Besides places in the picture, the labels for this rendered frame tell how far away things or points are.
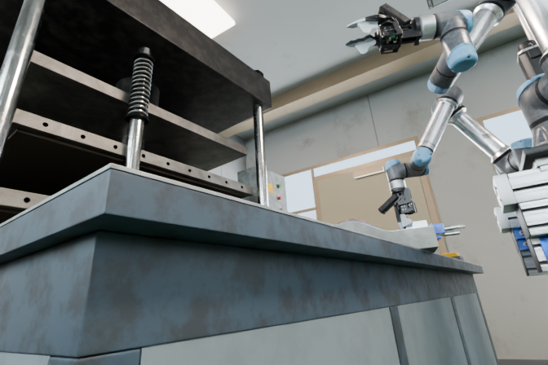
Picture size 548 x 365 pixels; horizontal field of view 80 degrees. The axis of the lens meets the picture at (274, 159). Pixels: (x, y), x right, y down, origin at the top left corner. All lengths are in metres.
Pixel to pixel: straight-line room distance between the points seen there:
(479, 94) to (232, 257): 3.97
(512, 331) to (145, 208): 3.63
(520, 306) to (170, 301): 3.56
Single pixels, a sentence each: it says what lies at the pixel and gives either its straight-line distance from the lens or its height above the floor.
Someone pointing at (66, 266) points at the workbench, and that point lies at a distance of 0.34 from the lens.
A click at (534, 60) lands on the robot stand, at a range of 1.62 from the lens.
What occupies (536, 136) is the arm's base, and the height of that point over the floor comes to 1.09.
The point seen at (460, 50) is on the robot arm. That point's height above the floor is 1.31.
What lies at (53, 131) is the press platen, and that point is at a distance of 1.27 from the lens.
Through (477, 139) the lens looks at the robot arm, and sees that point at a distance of 1.85.
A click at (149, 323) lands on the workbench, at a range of 0.33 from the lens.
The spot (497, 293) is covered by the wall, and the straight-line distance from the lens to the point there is 3.75.
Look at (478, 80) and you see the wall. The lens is 4.31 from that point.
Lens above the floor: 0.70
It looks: 24 degrees up
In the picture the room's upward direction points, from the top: 4 degrees counter-clockwise
